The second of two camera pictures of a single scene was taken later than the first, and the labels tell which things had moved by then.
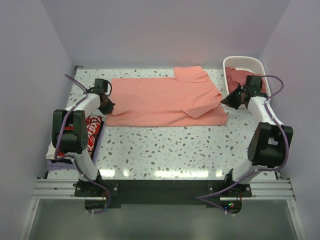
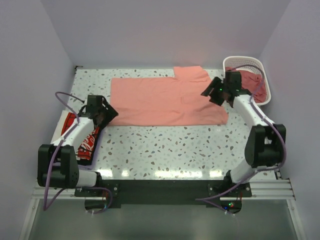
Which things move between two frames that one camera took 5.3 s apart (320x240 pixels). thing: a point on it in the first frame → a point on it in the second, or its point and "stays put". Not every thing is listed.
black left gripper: x=109 y=109 → x=110 y=112
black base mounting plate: x=103 y=194 stays put
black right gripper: x=229 y=99 → x=216 y=83
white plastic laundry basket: x=247 y=64 stays put
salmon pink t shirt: x=189 y=99 stays put
